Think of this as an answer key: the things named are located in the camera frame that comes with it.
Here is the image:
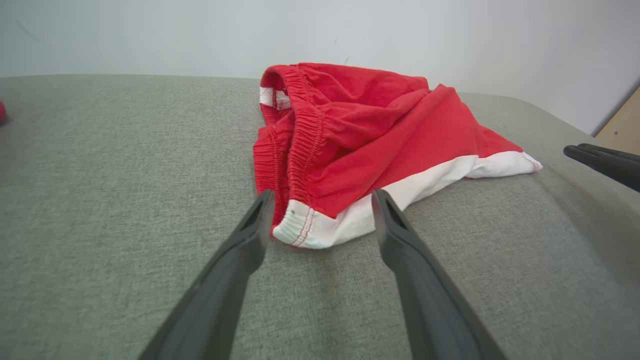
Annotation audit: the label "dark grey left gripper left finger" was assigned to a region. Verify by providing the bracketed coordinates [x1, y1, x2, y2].
[139, 190, 277, 360]

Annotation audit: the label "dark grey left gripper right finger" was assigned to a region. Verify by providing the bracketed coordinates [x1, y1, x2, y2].
[371, 189, 506, 360]

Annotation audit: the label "grey fabric sofa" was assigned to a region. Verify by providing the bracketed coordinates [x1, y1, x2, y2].
[0, 75, 640, 360]

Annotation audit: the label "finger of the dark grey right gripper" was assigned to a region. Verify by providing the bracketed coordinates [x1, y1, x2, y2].
[577, 143, 640, 164]
[563, 145, 640, 193]

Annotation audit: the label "red shorts with white trim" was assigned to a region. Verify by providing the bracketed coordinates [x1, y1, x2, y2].
[252, 62, 544, 250]

